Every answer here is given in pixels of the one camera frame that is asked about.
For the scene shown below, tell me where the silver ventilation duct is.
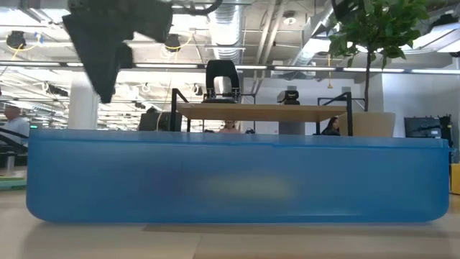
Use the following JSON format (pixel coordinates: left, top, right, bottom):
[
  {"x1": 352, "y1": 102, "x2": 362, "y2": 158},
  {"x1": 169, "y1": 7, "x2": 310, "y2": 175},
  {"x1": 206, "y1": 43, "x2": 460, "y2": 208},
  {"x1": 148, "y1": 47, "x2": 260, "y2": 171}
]
[{"x1": 208, "y1": 0, "x2": 245, "y2": 64}]

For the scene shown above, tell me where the black computer monitor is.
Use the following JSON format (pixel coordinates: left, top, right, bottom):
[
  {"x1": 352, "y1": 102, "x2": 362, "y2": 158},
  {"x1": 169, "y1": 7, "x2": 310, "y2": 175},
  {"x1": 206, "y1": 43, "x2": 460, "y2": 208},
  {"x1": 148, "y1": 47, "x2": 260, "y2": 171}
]
[
  {"x1": 138, "y1": 110, "x2": 183, "y2": 132},
  {"x1": 403, "y1": 117, "x2": 443, "y2": 139}
]

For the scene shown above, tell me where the blue plastic pencil box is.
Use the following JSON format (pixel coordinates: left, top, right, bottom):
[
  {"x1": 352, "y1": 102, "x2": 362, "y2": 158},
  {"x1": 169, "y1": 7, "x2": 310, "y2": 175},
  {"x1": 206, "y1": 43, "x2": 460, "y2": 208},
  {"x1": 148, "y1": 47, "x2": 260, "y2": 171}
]
[{"x1": 26, "y1": 128, "x2": 453, "y2": 224}]

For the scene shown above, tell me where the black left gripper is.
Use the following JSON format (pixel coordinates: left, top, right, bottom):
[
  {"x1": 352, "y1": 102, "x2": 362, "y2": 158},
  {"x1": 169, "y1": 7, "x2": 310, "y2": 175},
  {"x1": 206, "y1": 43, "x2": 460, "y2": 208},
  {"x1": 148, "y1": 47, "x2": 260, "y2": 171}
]
[{"x1": 62, "y1": 0, "x2": 174, "y2": 104}]

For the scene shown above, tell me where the green sticky note pad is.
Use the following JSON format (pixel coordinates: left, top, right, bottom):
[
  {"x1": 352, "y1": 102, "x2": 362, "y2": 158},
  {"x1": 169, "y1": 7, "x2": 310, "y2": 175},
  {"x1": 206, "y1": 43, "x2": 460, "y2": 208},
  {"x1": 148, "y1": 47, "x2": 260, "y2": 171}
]
[{"x1": 0, "y1": 175, "x2": 28, "y2": 191}]

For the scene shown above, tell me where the green leafy plant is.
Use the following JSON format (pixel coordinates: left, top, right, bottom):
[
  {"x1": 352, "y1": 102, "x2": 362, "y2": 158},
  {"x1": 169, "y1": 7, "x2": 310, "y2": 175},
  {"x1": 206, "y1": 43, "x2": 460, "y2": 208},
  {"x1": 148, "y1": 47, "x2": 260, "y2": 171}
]
[{"x1": 327, "y1": 0, "x2": 431, "y2": 112}]

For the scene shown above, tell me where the yellow crayon box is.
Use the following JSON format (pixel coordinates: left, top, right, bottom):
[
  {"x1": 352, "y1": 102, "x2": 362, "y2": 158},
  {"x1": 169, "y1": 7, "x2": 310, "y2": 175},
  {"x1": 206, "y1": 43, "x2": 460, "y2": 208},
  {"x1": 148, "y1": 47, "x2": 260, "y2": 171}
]
[{"x1": 448, "y1": 163, "x2": 460, "y2": 196}]

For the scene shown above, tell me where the wooden desk with black frame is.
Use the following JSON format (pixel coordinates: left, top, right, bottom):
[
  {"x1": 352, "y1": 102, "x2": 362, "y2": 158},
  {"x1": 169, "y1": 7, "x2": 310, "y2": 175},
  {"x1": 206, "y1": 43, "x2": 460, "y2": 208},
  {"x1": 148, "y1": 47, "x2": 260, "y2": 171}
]
[{"x1": 170, "y1": 88, "x2": 354, "y2": 137}]

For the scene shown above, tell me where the person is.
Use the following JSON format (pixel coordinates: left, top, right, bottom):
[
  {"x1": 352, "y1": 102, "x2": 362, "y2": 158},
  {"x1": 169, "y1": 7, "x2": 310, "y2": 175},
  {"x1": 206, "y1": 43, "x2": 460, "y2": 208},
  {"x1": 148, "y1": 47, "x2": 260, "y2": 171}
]
[
  {"x1": 217, "y1": 120, "x2": 242, "y2": 135},
  {"x1": 0, "y1": 104, "x2": 30, "y2": 145},
  {"x1": 321, "y1": 116, "x2": 341, "y2": 137}
]

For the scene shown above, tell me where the white pillar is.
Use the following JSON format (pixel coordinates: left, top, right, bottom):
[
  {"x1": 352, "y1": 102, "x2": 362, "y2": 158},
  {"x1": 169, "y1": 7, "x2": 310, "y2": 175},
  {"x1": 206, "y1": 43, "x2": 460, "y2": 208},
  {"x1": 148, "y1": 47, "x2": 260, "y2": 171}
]
[{"x1": 67, "y1": 79, "x2": 100, "y2": 130}]

